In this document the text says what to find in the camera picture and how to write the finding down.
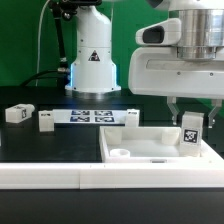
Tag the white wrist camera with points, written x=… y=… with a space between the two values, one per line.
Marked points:
x=165 y=33

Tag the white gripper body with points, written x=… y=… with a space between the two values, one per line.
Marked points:
x=158 y=71

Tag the white U-shaped obstacle fixture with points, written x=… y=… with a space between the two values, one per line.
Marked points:
x=48 y=119

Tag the white front fence wall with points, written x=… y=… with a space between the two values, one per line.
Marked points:
x=157 y=173

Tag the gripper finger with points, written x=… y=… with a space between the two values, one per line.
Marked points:
x=171 y=102
x=216 y=107

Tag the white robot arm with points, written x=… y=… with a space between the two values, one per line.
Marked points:
x=182 y=56

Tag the white square tabletop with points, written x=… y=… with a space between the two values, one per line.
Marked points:
x=119 y=144

